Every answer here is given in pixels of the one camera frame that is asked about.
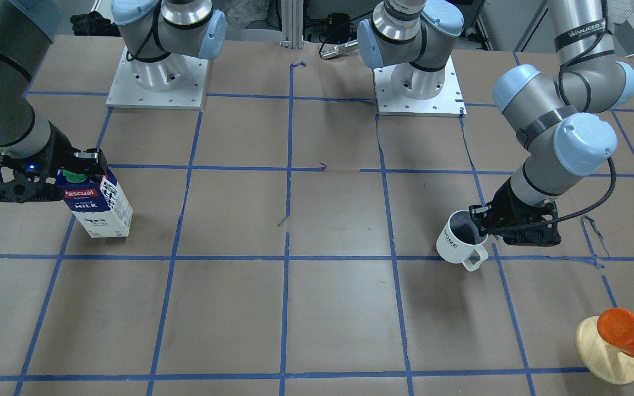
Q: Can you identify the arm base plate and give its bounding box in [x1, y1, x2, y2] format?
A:
[373, 57, 467, 117]
[106, 49, 210, 111]

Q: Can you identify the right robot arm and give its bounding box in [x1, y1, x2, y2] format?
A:
[0, 1, 227, 203]

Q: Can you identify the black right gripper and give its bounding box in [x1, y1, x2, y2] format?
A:
[0, 128, 108, 203]

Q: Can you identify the aluminium frame post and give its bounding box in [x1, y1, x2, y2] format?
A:
[280, 0, 304, 52]

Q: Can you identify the blue Pascal milk carton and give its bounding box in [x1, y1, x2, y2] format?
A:
[55, 168, 133, 238]

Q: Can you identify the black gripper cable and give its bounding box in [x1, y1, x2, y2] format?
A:
[488, 33, 617, 232]

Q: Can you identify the orange cup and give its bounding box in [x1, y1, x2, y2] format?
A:
[597, 308, 634, 358]

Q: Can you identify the white HOME mug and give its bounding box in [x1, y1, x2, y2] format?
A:
[436, 210, 489, 272]

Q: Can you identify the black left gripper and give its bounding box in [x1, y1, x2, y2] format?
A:
[469, 179, 561, 246]

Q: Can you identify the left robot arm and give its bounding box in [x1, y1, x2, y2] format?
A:
[357, 1, 634, 246]

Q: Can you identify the round wooden stand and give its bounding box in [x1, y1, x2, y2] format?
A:
[575, 316, 634, 385]

